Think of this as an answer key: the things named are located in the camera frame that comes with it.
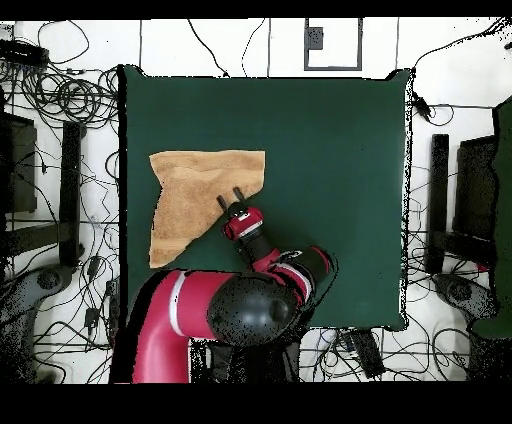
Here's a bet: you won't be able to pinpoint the looped black cable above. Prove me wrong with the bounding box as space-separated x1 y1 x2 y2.
36 19 91 66

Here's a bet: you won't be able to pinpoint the black floor beam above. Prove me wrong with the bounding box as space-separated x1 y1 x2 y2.
424 133 450 274
58 120 84 268

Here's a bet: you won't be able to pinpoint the thin black cable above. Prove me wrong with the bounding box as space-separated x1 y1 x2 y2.
186 17 230 78
240 17 268 78

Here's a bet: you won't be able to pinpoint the black frame panel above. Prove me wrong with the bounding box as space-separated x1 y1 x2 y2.
452 135 497 241
0 112 38 214

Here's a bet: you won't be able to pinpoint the black power strip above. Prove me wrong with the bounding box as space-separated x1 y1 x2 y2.
0 38 50 68

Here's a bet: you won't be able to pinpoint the dark green table cloth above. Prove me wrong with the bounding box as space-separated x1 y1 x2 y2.
123 63 413 333

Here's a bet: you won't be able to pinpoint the black power adapter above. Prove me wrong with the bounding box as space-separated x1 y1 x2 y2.
412 91 434 122

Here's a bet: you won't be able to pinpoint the orange terry towel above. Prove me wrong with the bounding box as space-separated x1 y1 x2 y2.
148 149 266 269

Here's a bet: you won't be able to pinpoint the coiled black cables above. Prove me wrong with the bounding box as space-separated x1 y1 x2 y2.
21 66 120 126

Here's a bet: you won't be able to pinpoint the long black cable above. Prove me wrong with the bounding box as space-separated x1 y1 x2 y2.
411 17 512 70

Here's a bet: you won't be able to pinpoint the small grey floor box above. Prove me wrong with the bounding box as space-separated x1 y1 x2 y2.
305 26 324 51

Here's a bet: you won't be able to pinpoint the green covered side table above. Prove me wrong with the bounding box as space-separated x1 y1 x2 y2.
470 95 512 340

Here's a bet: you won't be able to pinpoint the black power brick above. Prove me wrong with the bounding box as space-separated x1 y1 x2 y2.
349 329 387 379

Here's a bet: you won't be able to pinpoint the black stand foot with caster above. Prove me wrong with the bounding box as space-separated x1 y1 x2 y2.
0 264 75 323
433 273 500 323

